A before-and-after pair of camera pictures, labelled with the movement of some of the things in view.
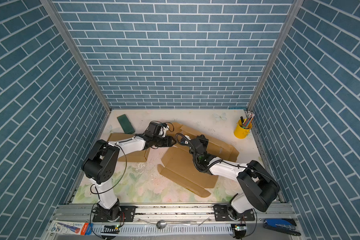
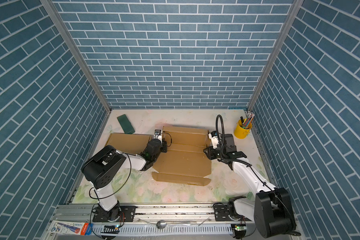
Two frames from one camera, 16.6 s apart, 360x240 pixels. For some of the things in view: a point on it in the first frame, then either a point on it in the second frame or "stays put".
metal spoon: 162,224 stays put
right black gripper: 203,141 to 210,153
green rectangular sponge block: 126,124 stays put
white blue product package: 77,228 stays put
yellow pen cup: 241,132 stays put
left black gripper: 167,141 to 164,145
